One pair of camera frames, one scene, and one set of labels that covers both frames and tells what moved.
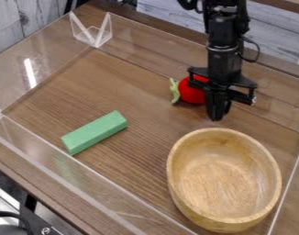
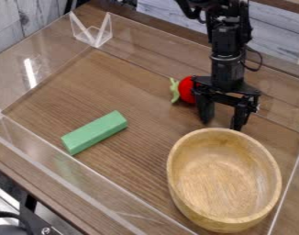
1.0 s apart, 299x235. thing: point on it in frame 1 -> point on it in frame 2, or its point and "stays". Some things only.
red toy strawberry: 183,91 stays
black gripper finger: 225,103 -> 242,113
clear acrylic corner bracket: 93,35 stays
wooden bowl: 223,180 stays
